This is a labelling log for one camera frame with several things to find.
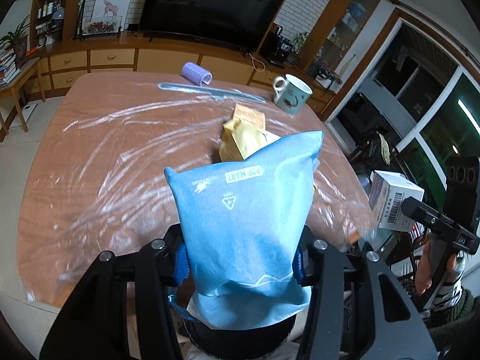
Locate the white barcode box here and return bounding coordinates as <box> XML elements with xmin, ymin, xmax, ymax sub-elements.
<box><xmin>368</xmin><ymin>170</ymin><xmax>425</xmax><ymax>232</ymax></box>

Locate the blue Pop Mart pouch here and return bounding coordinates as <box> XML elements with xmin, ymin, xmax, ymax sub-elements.
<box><xmin>164</xmin><ymin>131</ymin><xmax>324</xmax><ymax>330</ymax></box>

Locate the yellow paper bag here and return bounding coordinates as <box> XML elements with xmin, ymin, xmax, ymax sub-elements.
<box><xmin>219</xmin><ymin>119</ymin><xmax>280</xmax><ymax>162</ymax></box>

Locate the purple hair roller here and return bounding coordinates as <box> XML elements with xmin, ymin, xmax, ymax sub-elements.
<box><xmin>181</xmin><ymin>62</ymin><xmax>212</xmax><ymax>86</ymax></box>

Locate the right hand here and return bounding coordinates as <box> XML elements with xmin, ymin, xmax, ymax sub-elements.
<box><xmin>414</xmin><ymin>241</ymin><xmax>432</xmax><ymax>294</ymax></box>

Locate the teal patterned mug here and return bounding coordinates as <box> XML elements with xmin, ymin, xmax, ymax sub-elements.
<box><xmin>272</xmin><ymin>74</ymin><xmax>312</xmax><ymax>115</ymax></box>

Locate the brown cardboard box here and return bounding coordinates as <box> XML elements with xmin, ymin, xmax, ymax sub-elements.
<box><xmin>233</xmin><ymin>104</ymin><xmax>266</xmax><ymax>130</ymax></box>

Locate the potted plant right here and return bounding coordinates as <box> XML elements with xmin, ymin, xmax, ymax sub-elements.
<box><xmin>288</xmin><ymin>32</ymin><xmax>310</xmax><ymax>65</ymax></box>

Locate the potted plant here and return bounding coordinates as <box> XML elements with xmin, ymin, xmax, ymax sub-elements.
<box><xmin>1</xmin><ymin>15</ymin><xmax>30</xmax><ymax>68</ymax></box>
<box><xmin>288</xmin><ymin>32</ymin><xmax>310</xmax><ymax>65</ymax></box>

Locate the wooden side table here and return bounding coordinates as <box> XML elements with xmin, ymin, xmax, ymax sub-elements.
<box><xmin>1</xmin><ymin>57</ymin><xmax>47</xmax><ymax>141</ymax></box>

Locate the wooden sideboard cabinet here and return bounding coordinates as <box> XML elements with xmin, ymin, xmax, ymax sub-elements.
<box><xmin>33</xmin><ymin>33</ymin><xmax>335</xmax><ymax>114</ymax></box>

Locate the potted plant left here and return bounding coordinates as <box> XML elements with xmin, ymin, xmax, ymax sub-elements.
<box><xmin>1</xmin><ymin>15</ymin><xmax>30</xmax><ymax>68</ymax></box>

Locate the giraffe picture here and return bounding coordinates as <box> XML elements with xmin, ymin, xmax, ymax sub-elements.
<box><xmin>83</xmin><ymin>0</ymin><xmax>130</xmax><ymax>36</ymax></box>

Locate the black television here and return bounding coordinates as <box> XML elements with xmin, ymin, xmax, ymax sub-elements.
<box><xmin>138</xmin><ymin>0</ymin><xmax>284</xmax><ymax>52</ymax></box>

